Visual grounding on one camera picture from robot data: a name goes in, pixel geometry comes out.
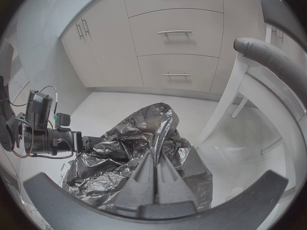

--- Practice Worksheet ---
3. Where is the grey chair white frame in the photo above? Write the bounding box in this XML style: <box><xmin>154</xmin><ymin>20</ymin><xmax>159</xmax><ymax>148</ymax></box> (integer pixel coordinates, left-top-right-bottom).
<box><xmin>194</xmin><ymin>0</ymin><xmax>307</xmax><ymax>157</ymax></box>

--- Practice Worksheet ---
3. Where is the beige cabinet with drawers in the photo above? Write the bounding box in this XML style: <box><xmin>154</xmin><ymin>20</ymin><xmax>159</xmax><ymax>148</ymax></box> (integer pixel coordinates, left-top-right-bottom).
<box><xmin>60</xmin><ymin>0</ymin><xmax>292</xmax><ymax>96</ymax></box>

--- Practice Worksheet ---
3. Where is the black plastic bag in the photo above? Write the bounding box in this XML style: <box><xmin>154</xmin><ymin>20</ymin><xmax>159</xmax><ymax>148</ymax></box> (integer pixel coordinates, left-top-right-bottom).
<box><xmin>62</xmin><ymin>102</ymin><xmax>213</xmax><ymax>211</ymax></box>

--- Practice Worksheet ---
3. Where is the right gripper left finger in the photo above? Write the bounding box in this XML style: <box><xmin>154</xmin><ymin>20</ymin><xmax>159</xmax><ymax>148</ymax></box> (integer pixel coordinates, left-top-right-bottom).
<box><xmin>115</xmin><ymin>149</ymin><xmax>156</xmax><ymax>212</ymax></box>

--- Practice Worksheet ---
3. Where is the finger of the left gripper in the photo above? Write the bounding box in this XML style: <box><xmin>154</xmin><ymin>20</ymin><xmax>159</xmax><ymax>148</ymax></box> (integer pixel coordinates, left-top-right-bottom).
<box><xmin>83</xmin><ymin>136</ymin><xmax>105</xmax><ymax>152</ymax></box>

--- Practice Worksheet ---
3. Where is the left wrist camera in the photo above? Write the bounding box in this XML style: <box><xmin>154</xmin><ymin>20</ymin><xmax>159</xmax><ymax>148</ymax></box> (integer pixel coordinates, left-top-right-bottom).
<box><xmin>53</xmin><ymin>113</ymin><xmax>71</xmax><ymax>132</ymax></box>

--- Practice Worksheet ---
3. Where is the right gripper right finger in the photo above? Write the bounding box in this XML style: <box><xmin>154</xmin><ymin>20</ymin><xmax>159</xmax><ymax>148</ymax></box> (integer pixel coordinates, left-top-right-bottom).
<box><xmin>156</xmin><ymin>150</ymin><xmax>197</xmax><ymax>210</ymax></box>

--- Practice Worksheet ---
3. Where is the black cable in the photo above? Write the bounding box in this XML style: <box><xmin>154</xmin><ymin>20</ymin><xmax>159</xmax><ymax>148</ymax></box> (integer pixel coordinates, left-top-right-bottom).
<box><xmin>39</xmin><ymin>85</ymin><xmax>59</xmax><ymax>115</ymax></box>

